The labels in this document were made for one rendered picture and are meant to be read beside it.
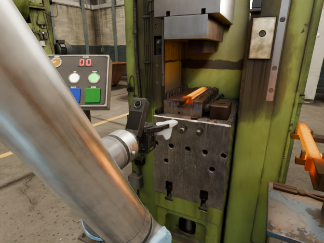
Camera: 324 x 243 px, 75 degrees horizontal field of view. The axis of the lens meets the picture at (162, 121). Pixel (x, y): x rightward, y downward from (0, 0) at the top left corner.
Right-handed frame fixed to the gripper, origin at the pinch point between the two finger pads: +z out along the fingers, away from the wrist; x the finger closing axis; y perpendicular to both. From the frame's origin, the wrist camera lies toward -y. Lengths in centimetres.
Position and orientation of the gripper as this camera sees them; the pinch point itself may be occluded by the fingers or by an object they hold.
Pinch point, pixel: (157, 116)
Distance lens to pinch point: 73.5
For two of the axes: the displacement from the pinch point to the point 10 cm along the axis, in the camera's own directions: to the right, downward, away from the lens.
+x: 9.1, 1.3, -3.9
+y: 0.0, 9.5, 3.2
